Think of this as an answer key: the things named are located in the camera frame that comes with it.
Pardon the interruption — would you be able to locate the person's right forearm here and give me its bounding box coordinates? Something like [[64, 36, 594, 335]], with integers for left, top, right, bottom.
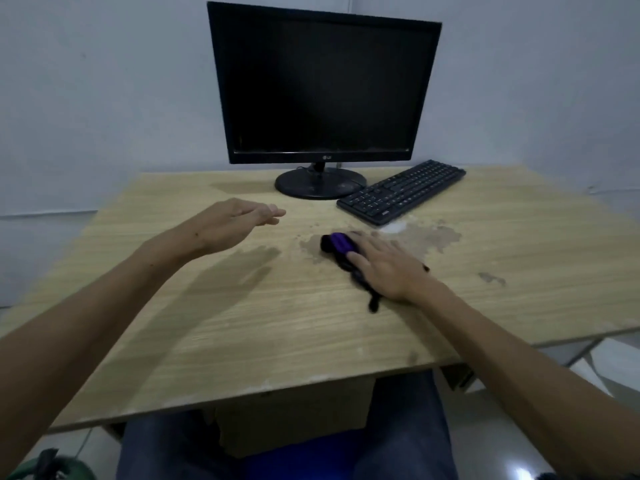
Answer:
[[413, 281, 640, 479]]

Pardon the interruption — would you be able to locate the person's blue jeans leg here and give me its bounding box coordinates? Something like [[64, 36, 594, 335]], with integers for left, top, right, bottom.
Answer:
[[349, 370, 459, 480], [115, 409, 242, 480]]

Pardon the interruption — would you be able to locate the person's right hand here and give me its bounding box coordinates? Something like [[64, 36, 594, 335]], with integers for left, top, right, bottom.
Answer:
[[345, 233, 441, 305]]

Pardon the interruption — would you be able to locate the blue chair seat pad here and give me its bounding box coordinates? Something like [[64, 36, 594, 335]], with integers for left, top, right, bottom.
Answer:
[[243, 428, 367, 480]]

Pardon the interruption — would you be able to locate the light wooden table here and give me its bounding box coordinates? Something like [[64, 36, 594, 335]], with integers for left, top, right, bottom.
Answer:
[[0, 164, 640, 459]]

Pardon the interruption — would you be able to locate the black computer monitor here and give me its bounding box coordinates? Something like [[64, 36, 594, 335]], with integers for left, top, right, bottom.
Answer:
[[207, 1, 443, 201]]

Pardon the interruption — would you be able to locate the black trash bag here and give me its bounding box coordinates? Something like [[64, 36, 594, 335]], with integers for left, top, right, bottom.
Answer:
[[33, 447, 62, 477]]

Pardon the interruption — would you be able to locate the person's left forearm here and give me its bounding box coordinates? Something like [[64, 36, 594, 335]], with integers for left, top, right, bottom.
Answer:
[[0, 237, 201, 477]]

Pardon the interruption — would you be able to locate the black keyboard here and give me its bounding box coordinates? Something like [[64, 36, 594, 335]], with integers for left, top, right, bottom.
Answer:
[[336, 159, 467, 227]]

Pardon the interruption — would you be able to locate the purple grey cleaning cloth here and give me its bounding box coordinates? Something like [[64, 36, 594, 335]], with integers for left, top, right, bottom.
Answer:
[[319, 232, 431, 314]]

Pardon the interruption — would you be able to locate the white floor block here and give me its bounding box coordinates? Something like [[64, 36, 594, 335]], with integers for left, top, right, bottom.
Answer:
[[569, 337, 640, 397]]

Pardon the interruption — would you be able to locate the person's left hand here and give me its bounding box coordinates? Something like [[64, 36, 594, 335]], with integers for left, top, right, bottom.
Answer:
[[171, 197, 287, 261]]

